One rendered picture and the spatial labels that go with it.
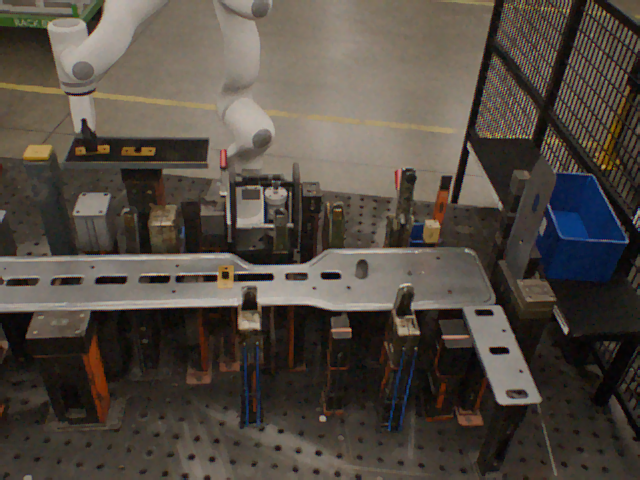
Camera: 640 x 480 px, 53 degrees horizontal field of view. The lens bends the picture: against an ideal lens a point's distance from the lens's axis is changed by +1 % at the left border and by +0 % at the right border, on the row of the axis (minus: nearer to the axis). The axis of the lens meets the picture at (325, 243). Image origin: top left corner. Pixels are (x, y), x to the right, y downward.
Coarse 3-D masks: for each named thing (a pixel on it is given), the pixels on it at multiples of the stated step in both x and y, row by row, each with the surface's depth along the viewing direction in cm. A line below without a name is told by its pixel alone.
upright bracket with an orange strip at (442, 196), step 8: (448, 176) 162; (440, 184) 164; (448, 184) 163; (440, 192) 165; (448, 192) 165; (440, 200) 166; (432, 216) 171; (440, 216) 170; (440, 224) 172; (440, 232) 173
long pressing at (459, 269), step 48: (0, 288) 149; (48, 288) 150; (96, 288) 151; (144, 288) 152; (192, 288) 153; (240, 288) 154; (288, 288) 155; (336, 288) 156; (384, 288) 157; (432, 288) 158; (480, 288) 159
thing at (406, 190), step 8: (408, 168) 161; (400, 176) 163; (408, 176) 158; (400, 184) 163; (408, 184) 163; (400, 192) 163; (408, 192) 164; (400, 200) 164; (408, 200) 165; (400, 208) 165; (408, 208) 166; (400, 216) 167; (408, 216) 167; (408, 224) 168
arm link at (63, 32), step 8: (48, 24) 147; (56, 24) 146; (64, 24) 146; (72, 24) 147; (80, 24) 147; (56, 32) 145; (64, 32) 145; (72, 32) 145; (80, 32) 147; (56, 40) 146; (64, 40) 146; (72, 40) 146; (80, 40) 147; (56, 48) 147; (64, 48) 146; (56, 56) 149; (56, 64) 151; (64, 80) 152
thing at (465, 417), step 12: (492, 348) 148; (468, 372) 158; (480, 372) 154; (468, 384) 158; (480, 384) 157; (468, 396) 160; (480, 396) 160; (456, 408) 166; (468, 408) 164; (468, 420) 163; (480, 420) 163
